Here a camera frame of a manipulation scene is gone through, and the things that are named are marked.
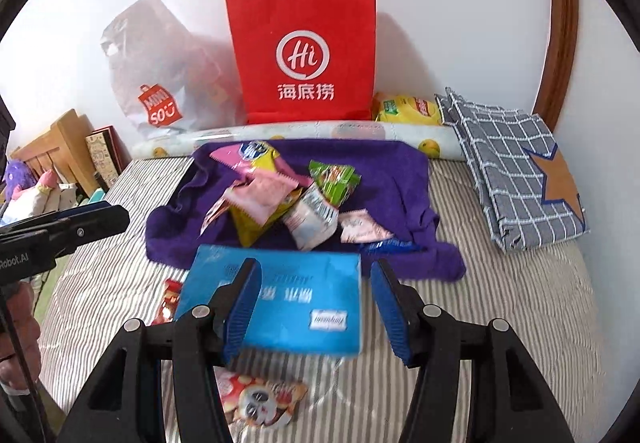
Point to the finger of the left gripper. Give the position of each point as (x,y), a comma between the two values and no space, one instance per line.
(47,242)
(53,216)

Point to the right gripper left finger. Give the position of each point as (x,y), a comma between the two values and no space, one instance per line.
(121,400)

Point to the red snack packet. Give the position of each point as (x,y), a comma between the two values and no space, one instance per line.
(168,302)

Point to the pink panda snack bag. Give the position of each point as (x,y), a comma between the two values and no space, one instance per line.
(256,402)

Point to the blue snack packet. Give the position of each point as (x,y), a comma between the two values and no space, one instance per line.
(390,246)

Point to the olive yellow snack packet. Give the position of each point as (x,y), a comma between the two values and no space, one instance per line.
(249,231)

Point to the pink toy story candy packet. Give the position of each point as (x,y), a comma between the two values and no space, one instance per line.
(259,197)

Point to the pink yellow chips bag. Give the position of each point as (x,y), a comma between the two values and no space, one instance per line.
(258,158)

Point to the white pink snack packet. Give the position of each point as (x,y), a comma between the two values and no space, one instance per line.
(312,220)

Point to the green snack packet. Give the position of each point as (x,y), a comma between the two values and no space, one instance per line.
(337,182)

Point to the pale pink nougat packet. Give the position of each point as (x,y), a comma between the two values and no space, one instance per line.
(358,227)

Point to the left hand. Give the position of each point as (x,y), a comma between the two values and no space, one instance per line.
(28,332)

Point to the purple plush toy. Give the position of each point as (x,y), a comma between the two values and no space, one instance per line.
(17,175)

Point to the patterned brown book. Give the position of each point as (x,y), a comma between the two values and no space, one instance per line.
(105,150)

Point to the striped quilted mattress cover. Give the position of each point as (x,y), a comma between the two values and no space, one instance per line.
(544,294)

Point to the blue tissue pack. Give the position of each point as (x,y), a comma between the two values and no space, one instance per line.
(309,302)

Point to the white Miniso plastic bag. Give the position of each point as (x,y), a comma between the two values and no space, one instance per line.
(165,79)

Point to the purple towel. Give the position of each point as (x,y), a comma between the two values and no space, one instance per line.
(364,196)

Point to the fruit print rolled mat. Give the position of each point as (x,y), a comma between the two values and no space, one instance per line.
(435,141)

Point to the yellow tea bag pack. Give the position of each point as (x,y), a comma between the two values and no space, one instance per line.
(405,109)

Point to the red paper shopping bag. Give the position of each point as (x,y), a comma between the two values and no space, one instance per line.
(304,60)

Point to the brown wooden door frame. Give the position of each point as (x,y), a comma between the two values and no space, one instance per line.
(559,60)

